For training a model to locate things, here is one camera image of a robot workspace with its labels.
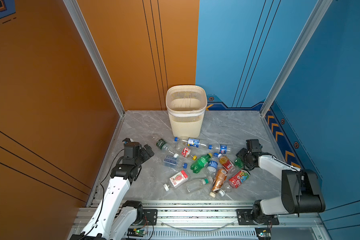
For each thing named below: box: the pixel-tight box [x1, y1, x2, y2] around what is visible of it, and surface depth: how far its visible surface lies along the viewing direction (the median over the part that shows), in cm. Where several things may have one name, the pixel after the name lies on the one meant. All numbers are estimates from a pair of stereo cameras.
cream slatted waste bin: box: [165, 85, 208, 139], surface depth 98 cm
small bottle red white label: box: [175, 143, 198, 161], surface depth 93 cm
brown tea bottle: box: [209, 168, 228, 198], surface depth 82 cm
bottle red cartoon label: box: [229, 170, 251, 189], surface depth 82 cm
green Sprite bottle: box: [190, 153, 213, 174], surface depth 89 cm
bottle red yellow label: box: [218, 153, 237, 173], surface depth 88 cm
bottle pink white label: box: [163, 170, 190, 192], surface depth 84 cm
